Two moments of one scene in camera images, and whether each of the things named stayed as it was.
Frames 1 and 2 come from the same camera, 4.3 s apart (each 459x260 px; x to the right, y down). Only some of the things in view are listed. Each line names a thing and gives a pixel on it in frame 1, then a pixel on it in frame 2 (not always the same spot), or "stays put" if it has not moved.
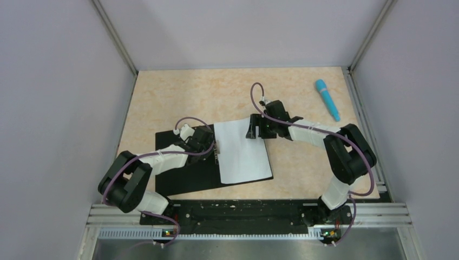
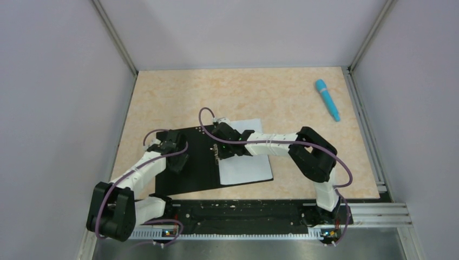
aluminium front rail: x=389 y=214 stays put
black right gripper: x=256 y=125 -> x=220 y=151
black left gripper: x=211 y=146 -> x=177 y=160
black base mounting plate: x=247 y=215 stays put
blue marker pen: x=321 y=87 stays put
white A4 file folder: x=195 y=176 stays put
